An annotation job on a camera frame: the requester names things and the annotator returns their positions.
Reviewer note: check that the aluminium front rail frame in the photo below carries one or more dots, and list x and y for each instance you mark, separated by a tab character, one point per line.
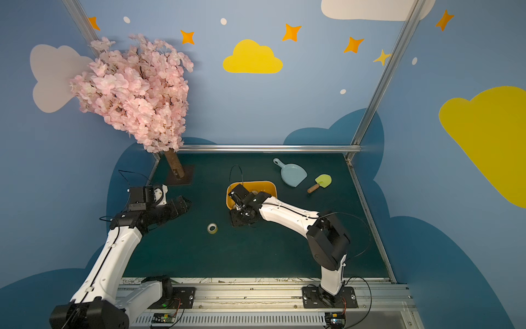
277	302

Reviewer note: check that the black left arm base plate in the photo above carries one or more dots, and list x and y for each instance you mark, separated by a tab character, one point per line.
181	297

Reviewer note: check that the pink cherry blossom tree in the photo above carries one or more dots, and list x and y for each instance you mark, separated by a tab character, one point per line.
142	91

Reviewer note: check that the yellow plastic storage box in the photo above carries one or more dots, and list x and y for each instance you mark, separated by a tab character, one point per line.
251	186

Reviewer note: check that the right green circuit board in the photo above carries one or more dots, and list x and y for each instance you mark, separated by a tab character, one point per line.
335	320

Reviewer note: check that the aluminium right corner post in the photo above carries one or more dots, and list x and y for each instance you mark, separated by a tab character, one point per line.
404	38

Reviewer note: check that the aluminium left corner post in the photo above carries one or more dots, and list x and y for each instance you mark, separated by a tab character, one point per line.
81	20

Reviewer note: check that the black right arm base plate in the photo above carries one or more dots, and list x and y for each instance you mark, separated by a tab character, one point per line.
316	297

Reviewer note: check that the light blue plastic dustpan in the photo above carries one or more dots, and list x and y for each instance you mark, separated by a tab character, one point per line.
292	175

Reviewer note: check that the tape roll left cluster back-left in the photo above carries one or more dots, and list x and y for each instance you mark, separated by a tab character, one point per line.
212	228

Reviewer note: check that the green spatula wooden handle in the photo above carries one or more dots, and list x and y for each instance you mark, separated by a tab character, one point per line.
322	181

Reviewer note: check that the green circuit board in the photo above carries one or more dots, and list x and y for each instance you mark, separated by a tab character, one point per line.
163	318
335	320

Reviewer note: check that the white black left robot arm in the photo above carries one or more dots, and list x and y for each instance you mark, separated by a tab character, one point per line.
95	305

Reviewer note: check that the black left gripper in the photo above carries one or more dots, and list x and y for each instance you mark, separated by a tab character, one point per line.
173	207

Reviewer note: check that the aluminium corner post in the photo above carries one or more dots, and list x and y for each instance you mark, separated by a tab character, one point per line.
404	38
81	20

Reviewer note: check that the dark square tree base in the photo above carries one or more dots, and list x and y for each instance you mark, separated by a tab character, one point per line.
173	178

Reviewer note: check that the aluminium back horizontal bar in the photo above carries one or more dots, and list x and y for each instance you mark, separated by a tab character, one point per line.
288	149

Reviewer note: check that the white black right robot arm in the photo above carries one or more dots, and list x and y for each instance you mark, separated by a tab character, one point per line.
327	238

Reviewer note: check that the left green circuit board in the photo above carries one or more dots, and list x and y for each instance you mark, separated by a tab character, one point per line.
163	318

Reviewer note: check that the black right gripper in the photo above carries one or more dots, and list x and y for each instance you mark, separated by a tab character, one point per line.
240	212

